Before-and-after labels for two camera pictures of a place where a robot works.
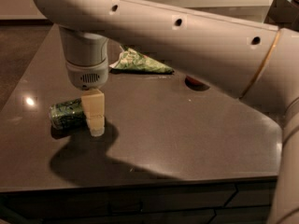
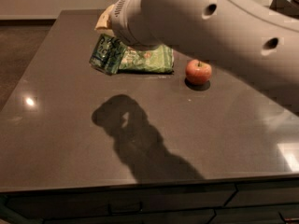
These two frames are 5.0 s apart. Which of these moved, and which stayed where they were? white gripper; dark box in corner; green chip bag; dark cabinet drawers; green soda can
Moved: green soda can; white gripper
Stayed: dark box in corner; dark cabinet drawers; green chip bag
